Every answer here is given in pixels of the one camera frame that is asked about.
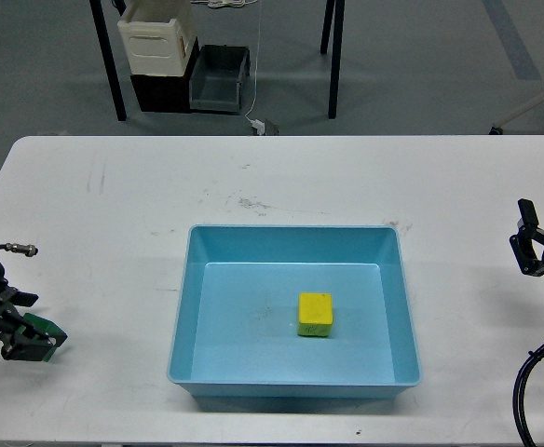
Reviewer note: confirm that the grey storage bin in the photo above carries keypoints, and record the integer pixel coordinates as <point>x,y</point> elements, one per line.
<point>217,80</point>

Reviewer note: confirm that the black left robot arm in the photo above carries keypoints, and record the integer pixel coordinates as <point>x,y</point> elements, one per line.
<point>26,250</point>

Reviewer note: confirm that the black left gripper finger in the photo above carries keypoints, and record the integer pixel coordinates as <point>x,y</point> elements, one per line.
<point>32,343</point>
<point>22,298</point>

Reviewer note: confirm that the green block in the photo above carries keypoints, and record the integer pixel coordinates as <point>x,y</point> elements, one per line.
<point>29,319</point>

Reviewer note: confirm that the yellow block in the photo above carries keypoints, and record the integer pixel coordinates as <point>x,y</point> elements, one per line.
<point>314,314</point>

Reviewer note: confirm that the black table leg right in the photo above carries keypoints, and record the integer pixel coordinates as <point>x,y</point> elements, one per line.
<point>332,38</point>

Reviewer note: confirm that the black table leg left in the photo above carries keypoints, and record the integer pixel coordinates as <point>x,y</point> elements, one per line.
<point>108,59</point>

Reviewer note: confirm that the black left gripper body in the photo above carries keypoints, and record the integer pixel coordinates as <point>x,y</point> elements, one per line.
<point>9,316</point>

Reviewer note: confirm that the black table leg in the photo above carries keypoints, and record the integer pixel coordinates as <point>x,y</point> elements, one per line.
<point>332,38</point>
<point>108,59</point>

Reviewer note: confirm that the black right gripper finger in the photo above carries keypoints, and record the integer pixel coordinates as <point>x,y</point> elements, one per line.
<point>522,242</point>

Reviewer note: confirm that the light blue plastic box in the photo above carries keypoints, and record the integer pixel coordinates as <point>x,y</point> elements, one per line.
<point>236,332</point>

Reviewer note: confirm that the white power adapter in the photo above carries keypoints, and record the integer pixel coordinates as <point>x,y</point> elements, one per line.
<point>258,127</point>

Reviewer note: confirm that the black crate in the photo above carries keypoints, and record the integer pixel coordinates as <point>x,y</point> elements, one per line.
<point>165,94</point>

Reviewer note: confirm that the cream plastic container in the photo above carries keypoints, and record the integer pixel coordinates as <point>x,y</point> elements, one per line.
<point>158,36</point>

